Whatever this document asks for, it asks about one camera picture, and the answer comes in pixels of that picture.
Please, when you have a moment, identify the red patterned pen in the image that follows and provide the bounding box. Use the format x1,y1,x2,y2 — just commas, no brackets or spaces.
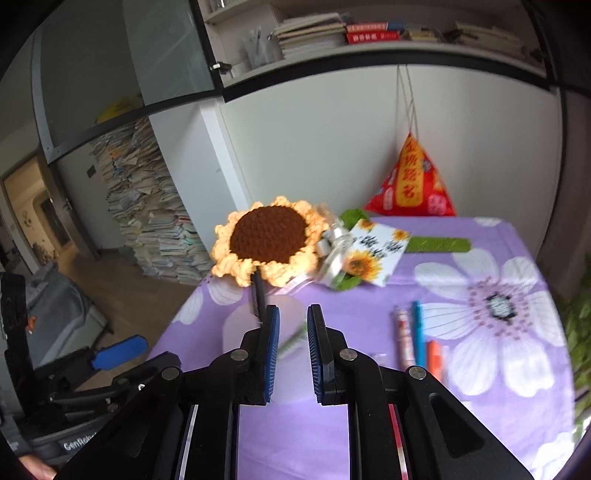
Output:
392,306,417,371

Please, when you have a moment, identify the blue pen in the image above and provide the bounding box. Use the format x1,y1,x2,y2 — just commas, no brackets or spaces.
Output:
410,300,428,366

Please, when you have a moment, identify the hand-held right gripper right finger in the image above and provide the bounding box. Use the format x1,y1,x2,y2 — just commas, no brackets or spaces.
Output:
307,304,534,480

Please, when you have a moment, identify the white wall shelf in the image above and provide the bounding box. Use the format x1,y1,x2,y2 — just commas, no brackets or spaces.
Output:
202,0,557,95

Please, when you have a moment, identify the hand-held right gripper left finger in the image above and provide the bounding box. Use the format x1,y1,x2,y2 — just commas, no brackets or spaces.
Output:
55,305,281,480

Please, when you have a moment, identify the crochet sunflower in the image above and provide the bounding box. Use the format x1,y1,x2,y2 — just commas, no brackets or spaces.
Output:
211,196,470,294

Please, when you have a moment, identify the thin red book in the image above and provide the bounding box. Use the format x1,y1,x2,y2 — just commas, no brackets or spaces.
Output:
345,21,389,34

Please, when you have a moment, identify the purple floral tablecloth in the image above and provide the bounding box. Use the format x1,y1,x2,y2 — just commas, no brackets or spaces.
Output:
150,216,583,480

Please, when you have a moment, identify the orange pen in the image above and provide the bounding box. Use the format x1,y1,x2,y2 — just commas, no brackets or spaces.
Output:
425,340,447,385

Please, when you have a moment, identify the sunflower print card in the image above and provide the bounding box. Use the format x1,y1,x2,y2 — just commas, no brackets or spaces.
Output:
341,219,413,288

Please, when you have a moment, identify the green potted plant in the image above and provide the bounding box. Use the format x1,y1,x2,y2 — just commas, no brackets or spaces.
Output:
554,284,591,446

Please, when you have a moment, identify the small stack of dark books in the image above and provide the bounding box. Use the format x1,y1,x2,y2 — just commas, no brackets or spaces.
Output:
400,28,445,44

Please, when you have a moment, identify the pile of papers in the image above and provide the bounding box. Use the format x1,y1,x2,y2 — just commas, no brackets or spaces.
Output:
444,20,528,59

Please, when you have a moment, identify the stack of pale books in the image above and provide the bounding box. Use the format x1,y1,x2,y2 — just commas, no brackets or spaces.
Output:
271,13,348,60

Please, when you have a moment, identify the clear cup with pens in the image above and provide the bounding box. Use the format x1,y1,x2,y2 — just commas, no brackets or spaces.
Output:
242,27,283,71

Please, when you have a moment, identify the grey sofa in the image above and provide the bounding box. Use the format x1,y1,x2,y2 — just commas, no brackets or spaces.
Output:
22,270,114,370

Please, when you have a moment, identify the glass cabinet door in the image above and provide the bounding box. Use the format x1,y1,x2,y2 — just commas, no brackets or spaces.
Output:
31,0,223,163

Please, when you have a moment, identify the tall pile of books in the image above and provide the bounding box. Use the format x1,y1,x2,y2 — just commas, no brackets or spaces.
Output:
91,116,214,286

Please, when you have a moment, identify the translucent white pen holder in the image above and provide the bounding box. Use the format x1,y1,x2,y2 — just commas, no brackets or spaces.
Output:
221,294,315,406

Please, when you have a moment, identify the person's left hand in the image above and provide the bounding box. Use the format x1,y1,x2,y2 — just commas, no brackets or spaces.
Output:
17,455,57,480

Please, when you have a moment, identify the thick red book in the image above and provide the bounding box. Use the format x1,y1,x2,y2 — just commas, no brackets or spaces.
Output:
346,31,402,44

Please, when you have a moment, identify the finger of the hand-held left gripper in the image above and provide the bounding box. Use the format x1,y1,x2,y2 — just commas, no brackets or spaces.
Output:
52,352,182,414
34,336,149,398

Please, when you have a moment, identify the red triangular hanging bag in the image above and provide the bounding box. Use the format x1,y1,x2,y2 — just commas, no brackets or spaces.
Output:
364,64,459,217

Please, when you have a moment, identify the clear wrap with white ribbon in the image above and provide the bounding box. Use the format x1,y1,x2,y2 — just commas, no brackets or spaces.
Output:
313,202,357,288

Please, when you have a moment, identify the wooden room door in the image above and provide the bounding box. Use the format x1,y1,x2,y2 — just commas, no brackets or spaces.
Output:
0,156,100,275

